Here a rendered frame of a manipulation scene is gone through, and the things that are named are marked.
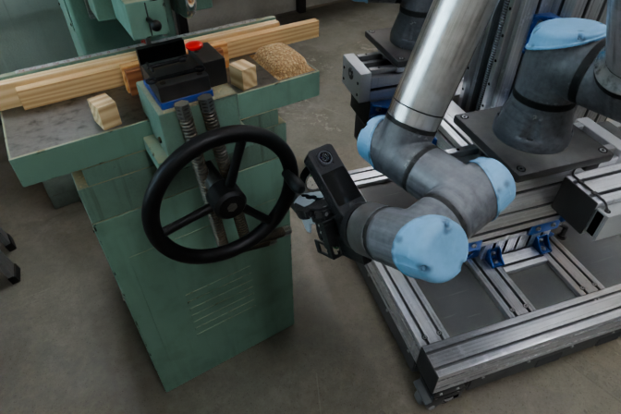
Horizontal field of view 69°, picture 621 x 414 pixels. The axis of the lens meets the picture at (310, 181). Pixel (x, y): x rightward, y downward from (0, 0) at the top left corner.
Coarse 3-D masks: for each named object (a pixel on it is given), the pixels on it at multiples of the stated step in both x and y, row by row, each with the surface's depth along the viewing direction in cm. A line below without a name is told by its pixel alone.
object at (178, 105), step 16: (208, 96) 75; (176, 112) 74; (208, 112) 76; (192, 128) 76; (208, 128) 78; (192, 160) 80; (224, 160) 82; (224, 176) 85; (240, 224) 92; (224, 240) 92; (272, 240) 105
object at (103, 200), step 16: (272, 128) 100; (256, 144) 100; (256, 160) 102; (80, 176) 86; (128, 176) 87; (144, 176) 89; (176, 176) 93; (192, 176) 95; (80, 192) 84; (96, 192) 85; (112, 192) 87; (128, 192) 89; (144, 192) 91; (176, 192) 95; (96, 208) 87; (112, 208) 89; (128, 208) 91
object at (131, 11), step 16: (112, 0) 90; (128, 0) 82; (144, 0) 82; (160, 0) 83; (128, 16) 82; (144, 16) 84; (160, 16) 85; (128, 32) 87; (144, 32) 85; (160, 32) 87
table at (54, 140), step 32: (256, 64) 100; (128, 96) 89; (256, 96) 93; (288, 96) 97; (32, 128) 81; (64, 128) 81; (96, 128) 81; (128, 128) 82; (32, 160) 76; (64, 160) 79; (96, 160) 82; (160, 160) 79
